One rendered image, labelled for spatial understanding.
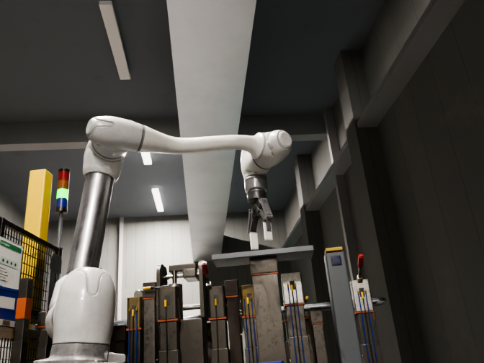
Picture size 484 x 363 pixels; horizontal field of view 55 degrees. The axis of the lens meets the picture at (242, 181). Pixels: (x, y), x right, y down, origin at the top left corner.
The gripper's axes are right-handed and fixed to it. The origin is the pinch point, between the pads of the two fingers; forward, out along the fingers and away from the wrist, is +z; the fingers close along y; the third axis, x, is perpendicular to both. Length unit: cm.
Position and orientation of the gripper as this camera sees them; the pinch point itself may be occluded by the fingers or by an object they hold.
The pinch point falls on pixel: (261, 242)
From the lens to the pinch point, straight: 175.8
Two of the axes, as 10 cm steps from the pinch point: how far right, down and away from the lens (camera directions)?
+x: -9.3, -0.7, -3.5
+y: -3.5, 3.8, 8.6
